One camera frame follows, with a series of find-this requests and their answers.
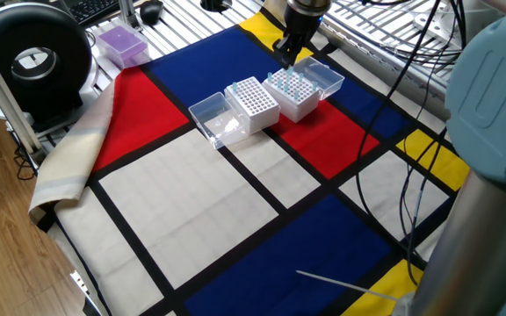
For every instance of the silver metal mounting plate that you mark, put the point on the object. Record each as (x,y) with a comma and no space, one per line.
(433,22)

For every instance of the clear box purple tip rack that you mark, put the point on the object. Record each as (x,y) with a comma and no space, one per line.
(121,44)

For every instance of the colour block tablecloth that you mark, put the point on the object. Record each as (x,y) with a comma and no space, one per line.
(191,210)

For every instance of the black computer mouse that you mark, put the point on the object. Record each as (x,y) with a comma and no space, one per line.
(151,11)

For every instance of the black keyboard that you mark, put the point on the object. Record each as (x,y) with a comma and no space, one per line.
(90,8)

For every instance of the aluminium profile frame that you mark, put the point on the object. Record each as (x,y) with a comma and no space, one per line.
(2,96)

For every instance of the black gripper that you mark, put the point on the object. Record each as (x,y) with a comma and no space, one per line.
(303,24)

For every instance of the white pipette tip box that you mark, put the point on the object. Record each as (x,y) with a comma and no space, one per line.
(265,122)
(284,109)

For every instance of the black round machine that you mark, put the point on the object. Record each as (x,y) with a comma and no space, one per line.
(59,79)

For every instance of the black round object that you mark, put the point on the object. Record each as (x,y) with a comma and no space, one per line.
(213,4)

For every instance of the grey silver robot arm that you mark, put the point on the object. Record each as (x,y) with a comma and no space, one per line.
(490,109)

